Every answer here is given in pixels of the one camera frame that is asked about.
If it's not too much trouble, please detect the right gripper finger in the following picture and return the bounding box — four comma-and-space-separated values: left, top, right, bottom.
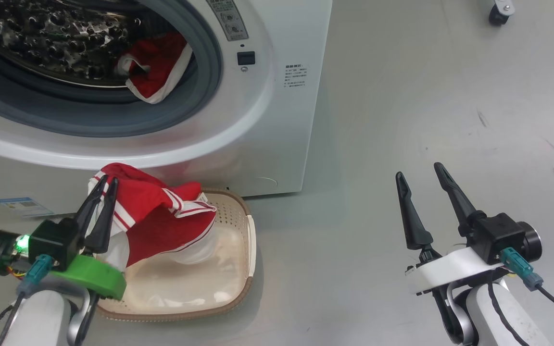
434, 162, 478, 236
395, 172, 434, 250

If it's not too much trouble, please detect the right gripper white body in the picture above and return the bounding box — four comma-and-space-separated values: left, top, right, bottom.
405, 245, 506, 295

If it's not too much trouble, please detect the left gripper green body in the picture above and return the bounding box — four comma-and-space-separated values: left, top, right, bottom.
51, 255, 127, 301

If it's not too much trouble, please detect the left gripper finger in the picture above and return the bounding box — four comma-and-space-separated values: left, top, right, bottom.
85, 178, 119, 254
74, 175, 109, 241

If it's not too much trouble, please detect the red white-striped jersey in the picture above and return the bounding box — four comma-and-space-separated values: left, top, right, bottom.
87, 162, 218, 268

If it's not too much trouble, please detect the red garment with white trim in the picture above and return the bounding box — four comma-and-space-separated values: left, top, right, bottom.
116, 33, 194, 104

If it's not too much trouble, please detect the right gripper black motor cylinder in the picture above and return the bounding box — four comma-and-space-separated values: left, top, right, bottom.
517, 222, 543, 263

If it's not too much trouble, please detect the cream perforated laundry basket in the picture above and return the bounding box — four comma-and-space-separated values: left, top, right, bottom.
94, 188, 258, 322

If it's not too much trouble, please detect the white washing machine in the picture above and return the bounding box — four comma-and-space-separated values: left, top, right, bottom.
0, 0, 333, 218

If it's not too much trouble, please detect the steel washer drum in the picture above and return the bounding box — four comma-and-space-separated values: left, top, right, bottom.
0, 0, 163, 88

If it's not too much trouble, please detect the blue energy label sticker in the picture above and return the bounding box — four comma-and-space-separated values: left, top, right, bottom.
0, 196, 54, 218

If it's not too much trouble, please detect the grey trolley leg with caster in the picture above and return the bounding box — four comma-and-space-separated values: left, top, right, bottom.
489, 0, 517, 26

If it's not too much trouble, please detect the clear warning text sticker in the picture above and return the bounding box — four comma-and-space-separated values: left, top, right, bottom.
284, 63, 308, 88

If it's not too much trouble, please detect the grey rating plate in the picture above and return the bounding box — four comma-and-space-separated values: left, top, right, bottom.
207, 0, 250, 42

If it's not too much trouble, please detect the left teal-plug camera cable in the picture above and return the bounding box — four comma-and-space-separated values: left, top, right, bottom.
0, 255, 54, 346

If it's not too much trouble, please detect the teal-plug camera cable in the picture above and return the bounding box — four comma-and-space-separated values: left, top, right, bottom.
501, 247, 554, 324
0, 255, 54, 346

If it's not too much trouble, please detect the right teal-plug camera cable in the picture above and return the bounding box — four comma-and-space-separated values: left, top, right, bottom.
501, 247, 554, 324

